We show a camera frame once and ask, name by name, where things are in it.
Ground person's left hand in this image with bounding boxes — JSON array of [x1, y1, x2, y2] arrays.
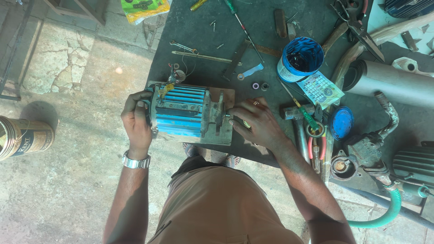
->
[[121, 90, 154, 160]]

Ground person's right hand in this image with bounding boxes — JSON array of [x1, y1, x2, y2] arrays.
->
[[226, 97, 289, 154]]

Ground blue finned electric motor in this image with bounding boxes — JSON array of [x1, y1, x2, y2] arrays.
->
[[146, 83, 227, 138]]

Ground wooden base board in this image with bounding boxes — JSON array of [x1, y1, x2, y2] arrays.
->
[[148, 81, 236, 146]]

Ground dark flat metal bar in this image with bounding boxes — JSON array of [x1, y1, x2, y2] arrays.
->
[[222, 39, 252, 81]]

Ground person's right sandalled foot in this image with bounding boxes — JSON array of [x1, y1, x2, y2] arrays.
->
[[223, 154, 242, 169]]

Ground person's sandalled foot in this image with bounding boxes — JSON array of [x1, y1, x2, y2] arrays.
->
[[182, 142, 201, 159], [223, 154, 242, 169]]

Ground steel hammer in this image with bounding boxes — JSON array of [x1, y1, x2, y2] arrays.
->
[[279, 104, 316, 165]]

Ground rusty hacksaw blade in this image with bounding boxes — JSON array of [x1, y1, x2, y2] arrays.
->
[[248, 43, 283, 58]]

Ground person's left sandalled foot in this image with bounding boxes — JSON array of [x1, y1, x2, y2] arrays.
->
[[182, 142, 201, 159]]

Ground long thin metal rod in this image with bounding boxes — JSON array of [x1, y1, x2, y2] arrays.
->
[[171, 50, 243, 66]]

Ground blue plastic grease tub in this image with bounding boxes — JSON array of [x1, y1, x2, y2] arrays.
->
[[276, 36, 325, 84]]

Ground printed paper packet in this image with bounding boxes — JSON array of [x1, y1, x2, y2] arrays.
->
[[296, 71, 345, 110]]

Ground small steel spanner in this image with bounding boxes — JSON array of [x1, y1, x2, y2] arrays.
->
[[169, 40, 198, 55]]

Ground brown wooden block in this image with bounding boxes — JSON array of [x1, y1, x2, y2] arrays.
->
[[274, 8, 288, 39]]

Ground person's brown clothing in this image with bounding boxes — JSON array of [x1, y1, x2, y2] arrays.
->
[[147, 155, 304, 244]]

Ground blue plastic lid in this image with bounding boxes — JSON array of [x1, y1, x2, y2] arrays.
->
[[329, 106, 355, 142]]

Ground silver wristwatch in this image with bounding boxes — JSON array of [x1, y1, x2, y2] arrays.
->
[[122, 150, 151, 169]]

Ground rusty water pump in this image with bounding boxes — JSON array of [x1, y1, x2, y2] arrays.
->
[[330, 91, 401, 188]]

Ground yellow green plastic packet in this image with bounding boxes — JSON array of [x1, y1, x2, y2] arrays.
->
[[121, 0, 171, 26]]

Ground metal tin snips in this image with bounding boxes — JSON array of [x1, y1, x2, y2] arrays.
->
[[330, 0, 386, 63]]

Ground grey paper roll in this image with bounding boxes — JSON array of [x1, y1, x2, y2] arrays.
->
[[342, 59, 434, 109]]

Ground bare wooden branch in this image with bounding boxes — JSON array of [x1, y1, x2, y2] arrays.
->
[[330, 12, 434, 89]]

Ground wooden furniture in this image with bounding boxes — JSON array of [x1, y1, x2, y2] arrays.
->
[[43, 0, 110, 26]]

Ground dark blue finned motor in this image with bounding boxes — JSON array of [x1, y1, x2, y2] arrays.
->
[[384, 0, 434, 19]]

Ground metal tin can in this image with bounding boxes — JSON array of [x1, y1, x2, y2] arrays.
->
[[0, 115, 56, 162]]

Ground light blue cable lug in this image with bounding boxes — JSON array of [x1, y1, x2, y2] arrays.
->
[[237, 63, 264, 81]]

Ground small green handled screwdriver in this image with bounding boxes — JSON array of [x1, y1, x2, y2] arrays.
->
[[279, 81, 321, 132]]

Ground motor lead wires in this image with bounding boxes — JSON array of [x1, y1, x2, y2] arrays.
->
[[167, 62, 188, 86]]

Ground long green handled screwdriver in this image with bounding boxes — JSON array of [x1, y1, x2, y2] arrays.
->
[[224, 0, 265, 64]]

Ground red handled pliers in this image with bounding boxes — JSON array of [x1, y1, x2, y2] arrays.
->
[[306, 123, 328, 174]]

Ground yellow tool handle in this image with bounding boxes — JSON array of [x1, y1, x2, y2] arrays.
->
[[190, 0, 208, 12]]

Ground wooden tool handle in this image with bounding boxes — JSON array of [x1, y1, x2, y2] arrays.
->
[[320, 22, 349, 57]]

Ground green ribbed hose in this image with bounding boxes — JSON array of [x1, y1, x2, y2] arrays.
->
[[347, 184, 403, 229]]

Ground metal frame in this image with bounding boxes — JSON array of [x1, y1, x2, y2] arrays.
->
[[0, 0, 37, 102]]

